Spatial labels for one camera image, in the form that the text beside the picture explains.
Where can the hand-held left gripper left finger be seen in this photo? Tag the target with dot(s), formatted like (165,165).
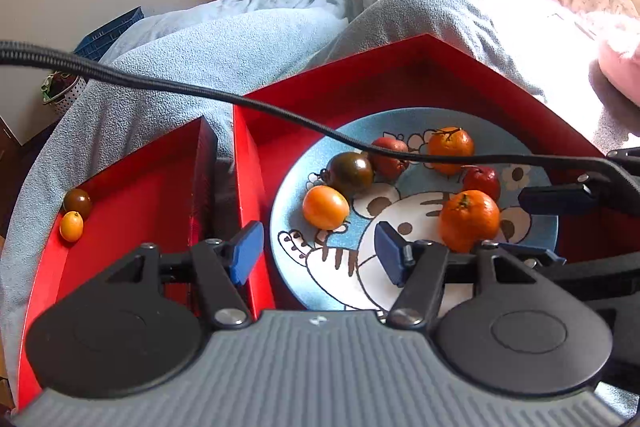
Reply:
(246,252)

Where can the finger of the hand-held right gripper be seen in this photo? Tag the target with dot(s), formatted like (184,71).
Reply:
(550,200)
(530,253)

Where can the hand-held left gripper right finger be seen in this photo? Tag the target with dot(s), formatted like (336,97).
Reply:
(391,252)

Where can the blue cartoon cat plate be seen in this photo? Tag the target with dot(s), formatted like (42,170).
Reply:
(425,202)

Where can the orange mandarin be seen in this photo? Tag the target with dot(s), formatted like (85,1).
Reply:
(469,221)
(450,146)

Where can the red tomato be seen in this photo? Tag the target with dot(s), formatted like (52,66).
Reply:
(481,183)
(390,159)

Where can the round orange tomato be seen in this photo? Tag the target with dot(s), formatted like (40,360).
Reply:
(325,208)

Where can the dark green-brown tomato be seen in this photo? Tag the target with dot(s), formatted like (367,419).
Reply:
(350,173)
(77,202)

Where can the large red tray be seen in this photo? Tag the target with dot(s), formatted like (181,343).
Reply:
(135,202)

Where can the red tray with plate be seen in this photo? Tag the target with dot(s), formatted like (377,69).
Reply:
(450,77)

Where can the small yellow kumquat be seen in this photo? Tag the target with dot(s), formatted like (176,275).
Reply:
(71,227)

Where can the pink plush cushion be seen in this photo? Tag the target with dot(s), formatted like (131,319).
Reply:
(620,62)

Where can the pink bedspread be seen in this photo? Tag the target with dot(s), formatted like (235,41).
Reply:
(540,32)

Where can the light blue blanket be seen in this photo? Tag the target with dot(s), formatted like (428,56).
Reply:
(240,37)

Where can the white laundry basket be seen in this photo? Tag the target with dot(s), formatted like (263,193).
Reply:
(67,94)

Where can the clothes in laundry basket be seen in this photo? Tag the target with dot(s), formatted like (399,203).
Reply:
(55,83)

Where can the blue plastic crate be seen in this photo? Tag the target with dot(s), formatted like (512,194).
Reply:
(110,34)

